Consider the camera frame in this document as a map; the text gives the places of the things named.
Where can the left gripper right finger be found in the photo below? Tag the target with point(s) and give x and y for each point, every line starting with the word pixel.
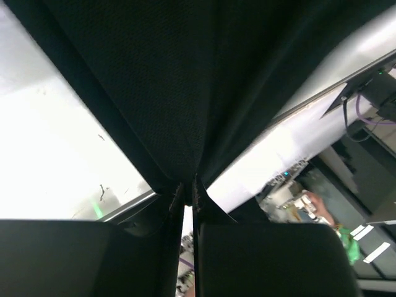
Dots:
pixel 265 259

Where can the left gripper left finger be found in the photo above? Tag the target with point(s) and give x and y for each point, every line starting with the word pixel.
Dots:
pixel 87 258

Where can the black shorts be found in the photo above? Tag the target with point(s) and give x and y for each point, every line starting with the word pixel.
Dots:
pixel 184 87

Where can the person's hand in background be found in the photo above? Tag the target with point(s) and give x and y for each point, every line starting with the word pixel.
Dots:
pixel 321 209

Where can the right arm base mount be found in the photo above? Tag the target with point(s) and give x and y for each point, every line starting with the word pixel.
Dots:
pixel 376 85

